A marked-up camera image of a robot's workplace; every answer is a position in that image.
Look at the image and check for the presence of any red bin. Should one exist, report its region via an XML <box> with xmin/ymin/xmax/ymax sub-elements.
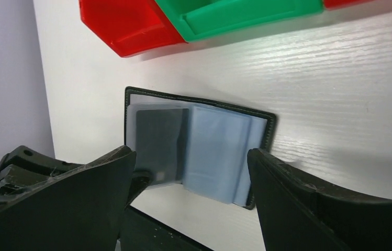
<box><xmin>79</xmin><ymin>0</ymin><xmax>185</xmax><ymax>58</ymax></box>
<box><xmin>322</xmin><ymin>0</ymin><xmax>372</xmax><ymax>10</ymax></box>

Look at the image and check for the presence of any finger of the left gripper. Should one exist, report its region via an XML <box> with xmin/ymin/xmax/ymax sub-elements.
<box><xmin>0</xmin><ymin>145</ymin><xmax>155</xmax><ymax>209</ymax></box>

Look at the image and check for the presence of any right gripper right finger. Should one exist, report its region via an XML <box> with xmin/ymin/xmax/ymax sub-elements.
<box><xmin>247</xmin><ymin>149</ymin><xmax>392</xmax><ymax>250</ymax></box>

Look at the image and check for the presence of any dark card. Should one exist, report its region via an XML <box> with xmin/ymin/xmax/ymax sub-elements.
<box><xmin>135</xmin><ymin>108</ymin><xmax>189</xmax><ymax>185</ymax></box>

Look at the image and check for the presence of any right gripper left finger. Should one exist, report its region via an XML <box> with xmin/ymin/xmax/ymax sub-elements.
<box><xmin>0</xmin><ymin>146</ymin><xmax>136</xmax><ymax>250</ymax></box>

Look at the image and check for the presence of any green bin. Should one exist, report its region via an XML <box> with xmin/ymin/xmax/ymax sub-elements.
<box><xmin>156</xmin><ymin>0</ymin><xmax>324</xmax><ymax>42</ymax></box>

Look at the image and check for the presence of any black leather card holder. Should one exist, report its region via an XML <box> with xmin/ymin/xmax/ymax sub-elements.
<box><xmin>124</xmin><ymin>86</ymin><xmax>278</xmax><ymax>210</ymax></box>

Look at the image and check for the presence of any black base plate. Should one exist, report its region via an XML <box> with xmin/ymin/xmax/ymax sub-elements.
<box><xmin>116</xmin><ymin>206</ymin><xmax>211</xmax><ymax>250</ymax></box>

